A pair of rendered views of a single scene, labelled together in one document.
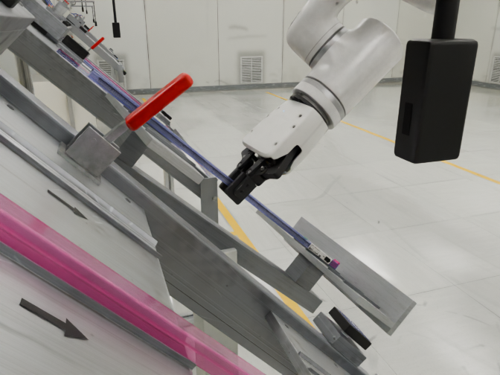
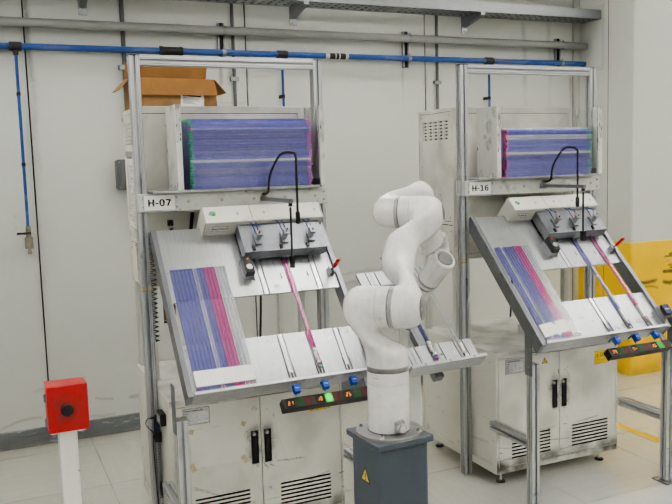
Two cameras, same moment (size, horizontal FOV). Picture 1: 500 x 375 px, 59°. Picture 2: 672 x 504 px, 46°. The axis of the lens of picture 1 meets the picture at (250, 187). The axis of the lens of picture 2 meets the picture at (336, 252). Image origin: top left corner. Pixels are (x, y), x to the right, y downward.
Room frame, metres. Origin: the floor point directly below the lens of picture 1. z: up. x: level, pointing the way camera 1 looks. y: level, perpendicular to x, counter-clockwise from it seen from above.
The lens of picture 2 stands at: (0.07, -2.98, 1.46)
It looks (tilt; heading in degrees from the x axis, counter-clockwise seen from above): 6 degrees down; 85
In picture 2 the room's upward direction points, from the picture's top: 2 degrees counter-clockwise
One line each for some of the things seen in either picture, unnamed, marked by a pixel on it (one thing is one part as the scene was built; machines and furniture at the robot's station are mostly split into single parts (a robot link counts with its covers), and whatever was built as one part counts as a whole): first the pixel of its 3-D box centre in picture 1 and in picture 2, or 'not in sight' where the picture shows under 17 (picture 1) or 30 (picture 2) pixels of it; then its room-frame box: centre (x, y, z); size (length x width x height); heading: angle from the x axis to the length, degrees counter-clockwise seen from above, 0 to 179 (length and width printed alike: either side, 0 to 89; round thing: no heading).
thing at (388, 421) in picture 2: not in sight; (388, 400); (0.41, -0.78, 0.79); 0.19 x 0.19 x 0.18
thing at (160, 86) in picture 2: not in sight; (198, 85); (-0.18, 0.49, 1.82); 0.68 x 0.30 x 0.20; 19
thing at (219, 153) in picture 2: not in sight; (248, 153); (0.02, 0.25, 1.52); 0.51 x 0.13 x 0.27; 19
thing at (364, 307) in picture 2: not in sight; (375, 327); (0.38, -0.77, 1.00); 0.19 x 0.12 x 0.24; 156
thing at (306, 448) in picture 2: not in sight; (237, 441); (-0.08, 0.34, 0.31); 0.70 x 0.65 x 0.62; 19
